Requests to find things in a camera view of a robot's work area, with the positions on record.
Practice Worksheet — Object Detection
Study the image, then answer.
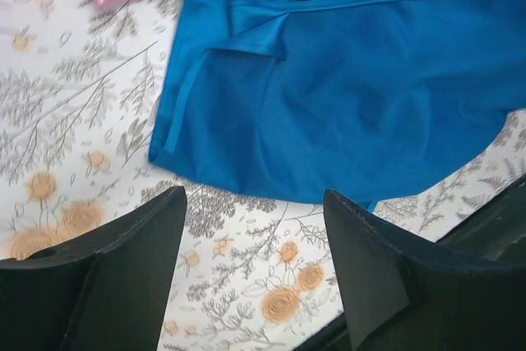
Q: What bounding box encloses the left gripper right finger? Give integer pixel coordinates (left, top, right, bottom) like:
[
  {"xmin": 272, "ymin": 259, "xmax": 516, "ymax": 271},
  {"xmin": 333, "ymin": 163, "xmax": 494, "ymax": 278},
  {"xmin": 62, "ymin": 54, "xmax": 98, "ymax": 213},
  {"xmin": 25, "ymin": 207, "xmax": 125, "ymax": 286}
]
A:
[{"xmin": 323, "ymin": 188, "xmax": 526, "ymax": 351}]

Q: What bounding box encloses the floral tablecloth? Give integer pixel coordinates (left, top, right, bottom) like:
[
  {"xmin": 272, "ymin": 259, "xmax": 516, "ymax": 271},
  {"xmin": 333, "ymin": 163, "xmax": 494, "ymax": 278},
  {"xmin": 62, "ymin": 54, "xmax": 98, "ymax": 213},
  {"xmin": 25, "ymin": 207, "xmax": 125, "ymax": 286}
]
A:
[{"xmin": 1, "ymin": 0, "xmax": 525, "ymax": 350}]

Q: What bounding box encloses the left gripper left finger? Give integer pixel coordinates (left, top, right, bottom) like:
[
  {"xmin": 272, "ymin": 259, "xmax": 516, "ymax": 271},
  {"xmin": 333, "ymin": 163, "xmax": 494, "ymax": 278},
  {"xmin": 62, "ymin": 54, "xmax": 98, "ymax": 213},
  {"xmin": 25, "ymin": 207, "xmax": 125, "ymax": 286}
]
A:
[{"xmin": 1, "ymin": 187, "xmax": 187, "ymax": 351}]

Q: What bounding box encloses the blue satin napkin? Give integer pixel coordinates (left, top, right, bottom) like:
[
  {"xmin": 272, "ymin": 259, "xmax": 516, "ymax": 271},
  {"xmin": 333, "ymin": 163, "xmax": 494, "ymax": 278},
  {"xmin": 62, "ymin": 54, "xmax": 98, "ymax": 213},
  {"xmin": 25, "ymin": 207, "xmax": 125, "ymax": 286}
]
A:
[{"xmin": 149, "ymin": 0, "xmax": 525, "ymax": 204}]

